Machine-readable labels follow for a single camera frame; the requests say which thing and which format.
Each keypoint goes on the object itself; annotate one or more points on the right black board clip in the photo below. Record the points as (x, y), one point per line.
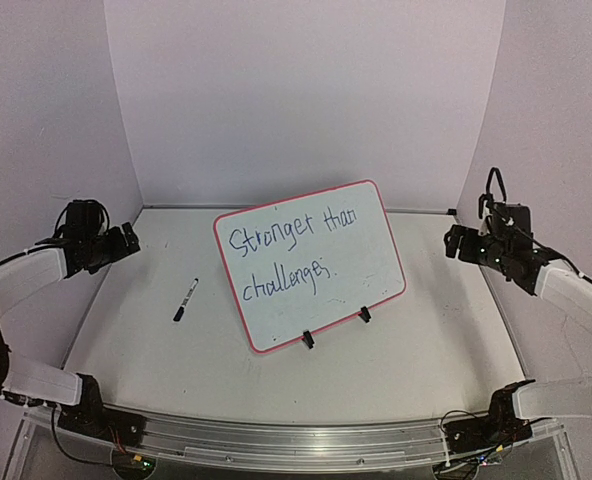
(365, 314)

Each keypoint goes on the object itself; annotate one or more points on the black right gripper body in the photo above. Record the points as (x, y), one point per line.
(457, 240)

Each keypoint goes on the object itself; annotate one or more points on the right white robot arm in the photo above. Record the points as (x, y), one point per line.
(504, 244)

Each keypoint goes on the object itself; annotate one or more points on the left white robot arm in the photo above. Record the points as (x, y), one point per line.
(83, 240)

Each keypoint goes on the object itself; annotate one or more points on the black board clip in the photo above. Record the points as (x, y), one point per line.
(308, 339)
(365, 314)

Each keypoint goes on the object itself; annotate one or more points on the aluminium front rail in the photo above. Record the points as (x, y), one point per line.
(168, 447)

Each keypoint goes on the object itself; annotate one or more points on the left black board clip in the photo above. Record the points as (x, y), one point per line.
(308, 339)

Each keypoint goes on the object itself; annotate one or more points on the white marker pen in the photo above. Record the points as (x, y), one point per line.
(182, 307)

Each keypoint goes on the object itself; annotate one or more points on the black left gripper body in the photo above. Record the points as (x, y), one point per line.
(110, 252)

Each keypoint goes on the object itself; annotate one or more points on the pink framed whiteboard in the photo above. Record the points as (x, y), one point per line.
(309, 262)

